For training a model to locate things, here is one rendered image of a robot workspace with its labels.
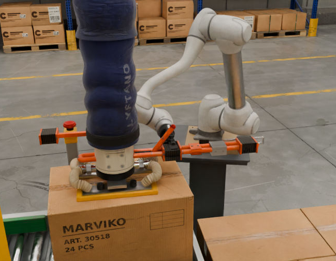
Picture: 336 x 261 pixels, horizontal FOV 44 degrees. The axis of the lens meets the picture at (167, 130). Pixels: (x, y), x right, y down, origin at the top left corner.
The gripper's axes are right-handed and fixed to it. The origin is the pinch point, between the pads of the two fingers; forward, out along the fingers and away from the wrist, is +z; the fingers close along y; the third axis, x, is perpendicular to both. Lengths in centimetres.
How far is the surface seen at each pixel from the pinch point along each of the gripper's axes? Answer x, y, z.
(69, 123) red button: 48, 4, -49
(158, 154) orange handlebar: 7.2, -0.5, 3.3
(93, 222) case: 36.5, 19.1, 21.3
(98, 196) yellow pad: 34.1, 10.6, 15.0
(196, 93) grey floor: -100, 114, -380
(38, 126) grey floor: 108, 112, -301
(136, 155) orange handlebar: 16.8, -0.7, 3.3
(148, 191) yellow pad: 13.2, 10.7, 14.7
